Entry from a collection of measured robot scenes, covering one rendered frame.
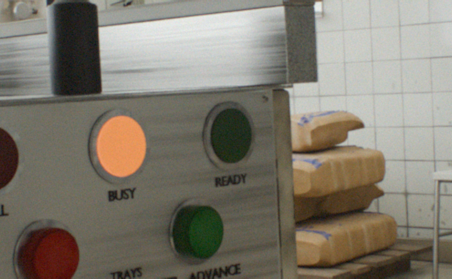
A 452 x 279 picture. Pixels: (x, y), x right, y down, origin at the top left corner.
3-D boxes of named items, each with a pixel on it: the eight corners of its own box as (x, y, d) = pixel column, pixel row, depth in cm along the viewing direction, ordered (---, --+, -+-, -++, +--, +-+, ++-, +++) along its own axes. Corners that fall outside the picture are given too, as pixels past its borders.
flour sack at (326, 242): (321, 272, 414) (320, 232, 413) (230, 265, 439) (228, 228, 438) (408, 244, 472) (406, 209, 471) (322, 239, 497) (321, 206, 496)
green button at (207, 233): (169, 260, 62) (166, 207, 62) (208, 253, 64) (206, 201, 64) (187, 263, 61) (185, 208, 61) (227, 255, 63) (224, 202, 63)
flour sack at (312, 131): (171, 156, 472) (169, 117, 471) (226, 148, 507) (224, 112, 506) (320, 155, 432) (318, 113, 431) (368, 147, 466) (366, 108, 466)
